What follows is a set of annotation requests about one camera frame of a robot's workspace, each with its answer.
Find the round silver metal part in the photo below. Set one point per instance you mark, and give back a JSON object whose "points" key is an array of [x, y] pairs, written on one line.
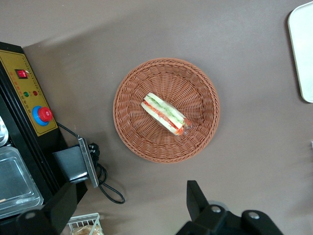
{"points": [[3, 132]]}

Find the brown wicker basket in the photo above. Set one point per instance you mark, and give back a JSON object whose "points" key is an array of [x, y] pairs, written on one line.
{"points": [[190, 88]]}

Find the red emergency stop button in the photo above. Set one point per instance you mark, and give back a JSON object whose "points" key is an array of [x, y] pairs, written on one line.
{"points": [[45, 114]]}

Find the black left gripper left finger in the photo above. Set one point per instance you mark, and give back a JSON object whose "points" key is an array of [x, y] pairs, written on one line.
{"points": [[55, 210]]}

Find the black power plug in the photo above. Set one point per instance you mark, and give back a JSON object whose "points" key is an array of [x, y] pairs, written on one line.
{"points": [[94, 149]]}

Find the black sealing machine yellow panel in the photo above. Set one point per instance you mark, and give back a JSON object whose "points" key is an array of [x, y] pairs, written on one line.
{"points": [[17, 137]]}

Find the clear plastic container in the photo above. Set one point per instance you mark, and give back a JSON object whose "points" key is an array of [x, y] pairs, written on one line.
{"points": [[17, 181]]}

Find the black block with metal plate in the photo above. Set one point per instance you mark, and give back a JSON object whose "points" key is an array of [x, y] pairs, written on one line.
{"points": [[73, 164]]}

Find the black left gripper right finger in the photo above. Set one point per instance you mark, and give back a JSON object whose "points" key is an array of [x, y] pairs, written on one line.
{"points": [[210, 220]]}

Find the red indicator light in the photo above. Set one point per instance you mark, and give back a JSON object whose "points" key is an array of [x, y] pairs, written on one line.
{"points": [[35, 93]]}

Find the red rocker switch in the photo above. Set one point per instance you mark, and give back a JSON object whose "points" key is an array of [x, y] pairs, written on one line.
{"points": [[21, 74]]}

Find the plastic-wrapped sandwich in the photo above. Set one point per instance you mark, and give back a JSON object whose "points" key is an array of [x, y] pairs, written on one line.
{"points": [[164, 114]]}

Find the white plastic tray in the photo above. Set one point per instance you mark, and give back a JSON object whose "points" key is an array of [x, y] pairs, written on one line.
{"points": [[304, 49]]}

